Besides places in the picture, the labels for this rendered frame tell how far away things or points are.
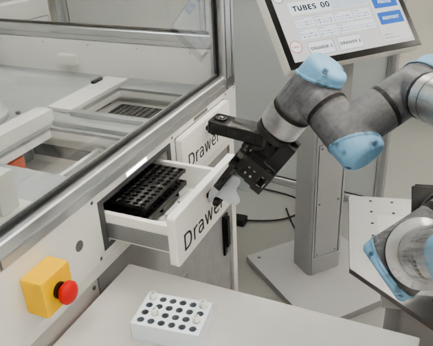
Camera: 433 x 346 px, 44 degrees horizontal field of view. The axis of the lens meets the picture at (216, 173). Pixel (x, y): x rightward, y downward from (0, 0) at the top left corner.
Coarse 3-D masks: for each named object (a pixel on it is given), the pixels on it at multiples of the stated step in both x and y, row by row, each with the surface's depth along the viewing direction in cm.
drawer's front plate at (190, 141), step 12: (216, 108) 145; (228, 108) 152; (204, 120) 138; (192, 132) 133; (204, 132) 139; (180, 144) 128; (192, 144) 134; (204, 144) 140; (216, 144) 148; (180, 156) 130; (192, 156) 135; (204, 156) 142
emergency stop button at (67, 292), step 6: (66, 282) 88; (72, 282) 88; (60, 288) 87; (66, 288) 87; (72, 288) 88; (60, 294) 87; (66, 294) 87; (72, 294) 88; (60, 300) 87; (66, 300) 87; (72, 300) 88
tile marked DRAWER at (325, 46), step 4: (320, 40) 168; (324, 40) 169; (328, 40) 169; (332, 40) 169; (308, 44) 166; (312, 44) 167; (316, 44) 167; (320, 44) 168; (324, 44) 168; (328, 44) 169; (332, 44) 169; (312, 48) 166; (316, 48) 167; (320, 48) 167; (324, 48) 168; (328, 48) 168; (332, 48) 169; (312, 52) 166; (316, 52) 166; (320, 52) 167; (324, 52) 167; (328, 52) 168; (332, 52) 168
